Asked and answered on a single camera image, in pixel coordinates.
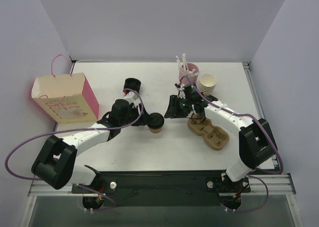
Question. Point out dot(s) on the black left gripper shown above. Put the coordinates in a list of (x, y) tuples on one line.
[(143, 115)]

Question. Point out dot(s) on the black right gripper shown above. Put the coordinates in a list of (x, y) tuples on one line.
[(173, 107)]

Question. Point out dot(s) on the black cup lid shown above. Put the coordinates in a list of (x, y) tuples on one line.
[(158, 120)]

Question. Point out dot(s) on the brown paper coffee cup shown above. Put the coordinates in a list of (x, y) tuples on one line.
[(154, 130)]

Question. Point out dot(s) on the pink and cream paper bag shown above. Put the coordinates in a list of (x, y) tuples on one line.
[(67, 98)]

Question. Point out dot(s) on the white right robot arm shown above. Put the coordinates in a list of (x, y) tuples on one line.
[(256, 141)]

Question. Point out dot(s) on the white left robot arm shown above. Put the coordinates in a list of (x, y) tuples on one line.
[(55, 163)]

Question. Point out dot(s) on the pink cylindrical holder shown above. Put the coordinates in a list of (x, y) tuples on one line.
[(192, 73)]

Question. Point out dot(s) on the stack of black cup lids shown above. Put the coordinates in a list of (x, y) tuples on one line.
[(132, 83)]

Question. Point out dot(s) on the white wrapped straws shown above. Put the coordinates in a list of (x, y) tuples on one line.
[(182, 61)]

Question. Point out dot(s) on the stack of brown paper cups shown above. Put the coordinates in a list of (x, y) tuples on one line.
[(207, 84)]

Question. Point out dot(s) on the brown cardboard cup carrier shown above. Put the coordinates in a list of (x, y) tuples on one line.
[(214, 136)]

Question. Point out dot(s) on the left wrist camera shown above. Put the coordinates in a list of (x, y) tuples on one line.
[(132, 97)]

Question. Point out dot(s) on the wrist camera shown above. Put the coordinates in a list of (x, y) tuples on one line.
[(132, 97), (180, 90)]

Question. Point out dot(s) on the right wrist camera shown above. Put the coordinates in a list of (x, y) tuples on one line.
[(180, 90)]

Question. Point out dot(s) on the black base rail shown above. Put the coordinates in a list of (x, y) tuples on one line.
[(164, 189)]

